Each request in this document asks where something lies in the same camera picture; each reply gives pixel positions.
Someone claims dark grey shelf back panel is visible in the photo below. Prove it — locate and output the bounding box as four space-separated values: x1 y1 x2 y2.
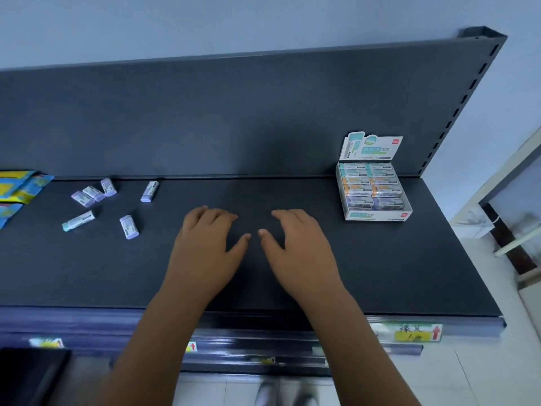
0 37 499 182

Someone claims stack of blue yellow packets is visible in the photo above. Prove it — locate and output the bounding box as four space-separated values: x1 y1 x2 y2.
0 169 55 230

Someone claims white door handle bar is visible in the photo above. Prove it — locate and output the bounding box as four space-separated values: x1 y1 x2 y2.
494 230 541 257

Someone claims person's right hand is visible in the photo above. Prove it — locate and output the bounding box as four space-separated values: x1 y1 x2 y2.
258 209 354 316

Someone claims shelf label with red arrow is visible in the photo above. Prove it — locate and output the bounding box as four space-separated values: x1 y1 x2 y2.
371 323 444 344

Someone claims white box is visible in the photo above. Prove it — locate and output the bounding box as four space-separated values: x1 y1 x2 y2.
336 130 413 222

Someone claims person's right forearm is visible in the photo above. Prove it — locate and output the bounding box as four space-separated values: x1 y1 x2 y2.
304 293 419 406

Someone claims person's left hand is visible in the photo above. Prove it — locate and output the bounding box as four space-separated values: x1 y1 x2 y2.
159 205 252 311

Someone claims pile of small erasers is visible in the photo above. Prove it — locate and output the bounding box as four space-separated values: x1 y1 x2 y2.
62 178 160 240

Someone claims glass door with dark frame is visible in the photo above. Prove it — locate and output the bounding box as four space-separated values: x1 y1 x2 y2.
480 156 541 288

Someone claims shelf front price rail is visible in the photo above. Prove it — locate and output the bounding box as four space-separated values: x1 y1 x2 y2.
0 306 508 377

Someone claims person's left forearm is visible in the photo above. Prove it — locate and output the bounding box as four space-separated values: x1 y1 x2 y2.
95 293 208 406

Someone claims white door frame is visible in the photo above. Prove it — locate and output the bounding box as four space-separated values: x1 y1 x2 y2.
450 126 541 288

